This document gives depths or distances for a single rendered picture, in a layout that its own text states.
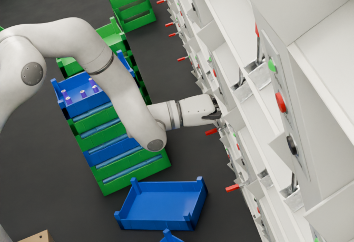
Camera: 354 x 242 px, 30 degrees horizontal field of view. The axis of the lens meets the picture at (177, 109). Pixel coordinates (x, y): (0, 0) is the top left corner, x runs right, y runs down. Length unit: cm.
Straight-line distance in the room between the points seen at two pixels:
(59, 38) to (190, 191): 107
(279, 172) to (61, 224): 186
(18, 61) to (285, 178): 87
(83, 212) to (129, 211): 21
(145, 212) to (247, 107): 156
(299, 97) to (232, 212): 199
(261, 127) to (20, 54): 78
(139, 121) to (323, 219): 131
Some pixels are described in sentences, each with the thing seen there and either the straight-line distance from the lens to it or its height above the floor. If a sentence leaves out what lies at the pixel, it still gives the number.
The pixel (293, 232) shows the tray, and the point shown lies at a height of 88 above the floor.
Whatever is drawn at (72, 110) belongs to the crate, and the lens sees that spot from 248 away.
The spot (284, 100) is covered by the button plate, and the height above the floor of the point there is 138.
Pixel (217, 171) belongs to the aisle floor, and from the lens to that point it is 261.
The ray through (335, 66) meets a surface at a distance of 39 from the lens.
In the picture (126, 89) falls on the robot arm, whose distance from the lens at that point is 180.
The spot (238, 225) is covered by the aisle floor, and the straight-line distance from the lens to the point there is 237.
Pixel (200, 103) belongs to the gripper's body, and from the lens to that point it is 193.
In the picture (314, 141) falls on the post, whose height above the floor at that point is 137.
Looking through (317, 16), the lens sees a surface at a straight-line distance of 42.
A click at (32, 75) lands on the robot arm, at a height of 97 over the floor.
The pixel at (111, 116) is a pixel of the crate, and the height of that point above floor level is 34.
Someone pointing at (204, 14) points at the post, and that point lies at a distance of 119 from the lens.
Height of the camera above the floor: 167
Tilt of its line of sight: 33 degrees down
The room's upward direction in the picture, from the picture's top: 20 degrees counter-clockwise
